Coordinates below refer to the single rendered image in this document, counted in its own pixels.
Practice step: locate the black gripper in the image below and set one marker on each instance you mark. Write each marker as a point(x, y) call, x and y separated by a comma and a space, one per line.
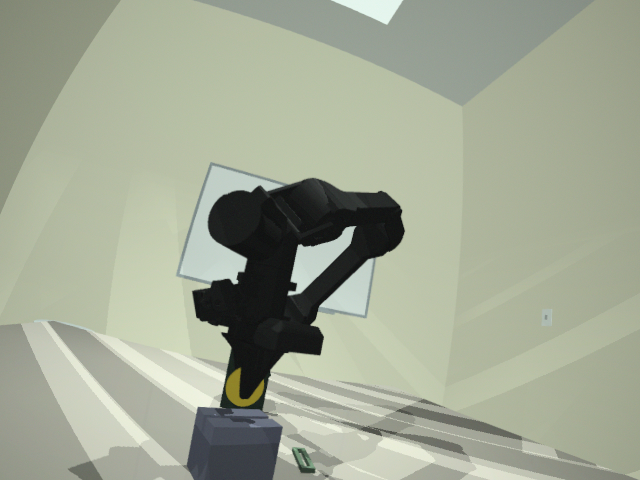
point(258, 344)

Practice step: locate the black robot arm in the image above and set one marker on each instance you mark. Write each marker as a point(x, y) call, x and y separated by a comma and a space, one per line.
point(267, 227)

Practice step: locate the dark green rectangular holder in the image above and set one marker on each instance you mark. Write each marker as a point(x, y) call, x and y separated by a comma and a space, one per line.
point(310, 468)

